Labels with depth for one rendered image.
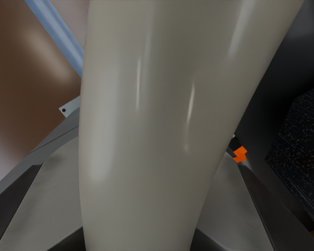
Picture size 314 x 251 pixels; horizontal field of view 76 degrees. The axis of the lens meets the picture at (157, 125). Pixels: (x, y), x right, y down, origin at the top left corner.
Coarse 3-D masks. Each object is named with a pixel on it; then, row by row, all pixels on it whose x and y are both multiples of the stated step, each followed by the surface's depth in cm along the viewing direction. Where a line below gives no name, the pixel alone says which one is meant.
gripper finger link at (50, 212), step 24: (72, 144) 10; (48, 168) 8; (72, 168) 8; (48, 192) 7; (72, 192) 7; (24, 216) 6; (48, 216) 6; (72, 216) 6; (0, 240) 6; (24, 240) 6; (48, 240) 6; (72, 240) 6
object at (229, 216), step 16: (224, 160) 9; (224, 176) 8; (240, 176) 8; (208, 192) 7; (224, 192) 7; (240, 192) 7; (208, 208) 7; (224, 208) 7; (240, 208) 7; (208, 224) 6; (224, 224) 6; (240, 224) 6; (256, 224) 6; (192, 240) 6; (208, 240) 6; (224, 240) 6; (240, 240) 6; (256, 240) 6
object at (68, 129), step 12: (60, 108) 106; (72, 108) 106; (72, 120) 81; (60, 132) 72; (72, 132) 61; (48, 144) 65; (60, 144) 56; (36, 156) 59; (48, 156) 52; (24, 168) 54; (0, 180) 58; (12, 180) 50; (0, 192) 47
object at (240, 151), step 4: (232, 136) 109; (232, 140) 110; (236, 140) 109; (232, 144) 110; (236, 144) 110; (240, 144) 110; (232, 148) 111; (236, 148) 110; (240, 148) 110; (244, 148) 109; (236, 152) 111; (240, 152) 110; (244, 152) 110
